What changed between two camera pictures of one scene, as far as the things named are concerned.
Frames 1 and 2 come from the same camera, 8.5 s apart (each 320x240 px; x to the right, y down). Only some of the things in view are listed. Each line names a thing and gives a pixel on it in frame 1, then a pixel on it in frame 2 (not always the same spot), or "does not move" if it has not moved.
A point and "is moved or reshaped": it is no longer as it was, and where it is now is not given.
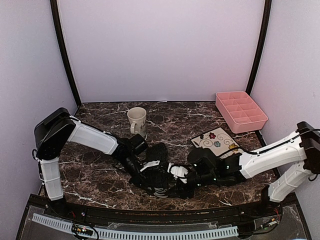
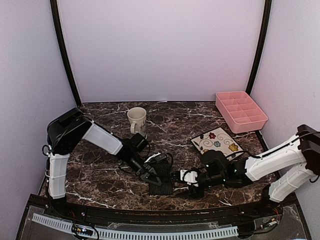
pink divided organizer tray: [242, 112] does not move
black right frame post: [267, 11] does not move
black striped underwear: [157, 175] is moved or reshaped
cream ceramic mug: [137, 116] does not move
